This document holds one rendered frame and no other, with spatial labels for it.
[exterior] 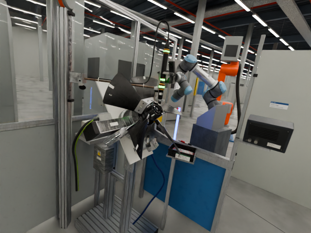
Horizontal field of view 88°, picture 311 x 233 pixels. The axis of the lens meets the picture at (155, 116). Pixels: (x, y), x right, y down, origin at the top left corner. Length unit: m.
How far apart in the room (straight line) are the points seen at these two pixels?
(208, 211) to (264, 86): 1.88
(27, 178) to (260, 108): 2.83
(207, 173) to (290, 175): 1.65
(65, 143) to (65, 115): 0.23
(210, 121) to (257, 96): 1.26
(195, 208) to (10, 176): 1.55
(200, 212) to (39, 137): 1.55
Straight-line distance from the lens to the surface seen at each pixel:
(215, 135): 1.69
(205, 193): 1.69
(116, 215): 1.90
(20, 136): 1.52
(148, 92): 1.25
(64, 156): 1.54
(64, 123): 1.43
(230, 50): 5.10
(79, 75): 1.31
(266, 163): 2.98
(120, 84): 1.05
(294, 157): 2.94
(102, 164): 1.41
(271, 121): 1.35
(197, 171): 1.62
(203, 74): 1.72
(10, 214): 1.80
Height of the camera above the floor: 1.42
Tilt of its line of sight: 13 degrees down
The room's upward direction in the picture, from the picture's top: 7 degrees clockwise
